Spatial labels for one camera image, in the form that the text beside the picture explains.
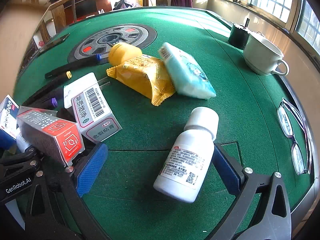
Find grey red carton box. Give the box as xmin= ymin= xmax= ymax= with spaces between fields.
xmin=17 ymin=106 xmax=85 ymax=167

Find white medicine bottle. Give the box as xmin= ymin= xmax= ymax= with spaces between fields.
xmin=153 ymin=107 xmax=219 ymax=203

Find white barcode medicine box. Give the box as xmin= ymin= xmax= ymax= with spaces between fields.
xmin=71 ymin=83 xmax=122 ymax=143

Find white blue medicine box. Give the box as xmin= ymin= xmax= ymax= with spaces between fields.
xmin=1 ymin=94 xmax=19 ymax=139

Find black marker purple cap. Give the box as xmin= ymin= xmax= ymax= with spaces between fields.
xmin=28 ymin=97 xmax=58 ymax=109

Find light blue tissue pack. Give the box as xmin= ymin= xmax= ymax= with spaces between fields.
xmin=158 ymin=42 xmax=216 ymax=100

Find black marker yellow cap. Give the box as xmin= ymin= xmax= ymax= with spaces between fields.
xmin=23 ymin=71 xmax=72 ymax=106

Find yellow cracker packet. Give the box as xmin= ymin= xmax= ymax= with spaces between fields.
xmin=106 ymin=54 xmax=176 ymax=106

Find black marker blue cap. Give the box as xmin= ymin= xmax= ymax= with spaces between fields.
xmin=44 ymin=54 xmax=103 ymax=79

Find yellow round container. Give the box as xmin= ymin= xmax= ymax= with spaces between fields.
xmin=108 ymin=42 xmax=143 ymax=67

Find white power adapter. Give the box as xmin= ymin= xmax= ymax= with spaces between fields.
xmin=63 ymin=72 xmax=110 ymax=111

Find white ceramic mug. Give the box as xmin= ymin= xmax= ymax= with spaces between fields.
xmin=243 ymin=31 xmax=290 ymax=76

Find dark green cylinder motor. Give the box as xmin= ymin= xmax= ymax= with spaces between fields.
xmin=228 ymin=18 xmax=250 ymax=50

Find black smartphone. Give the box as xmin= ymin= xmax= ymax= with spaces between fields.
xmin=38 ymin=34 xmax=70 ymax=55

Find round table centre control panel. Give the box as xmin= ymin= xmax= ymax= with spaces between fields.
xmin=67 ymin=23 xmax=157 ymax=63

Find wooden armchair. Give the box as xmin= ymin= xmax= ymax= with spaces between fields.
xmin=46 ymin=0 xmax=77 ymax=33

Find purple frame eyeglasses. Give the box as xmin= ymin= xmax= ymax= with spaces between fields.
xmin=277 ymin=98 xmax=313 ymax=175

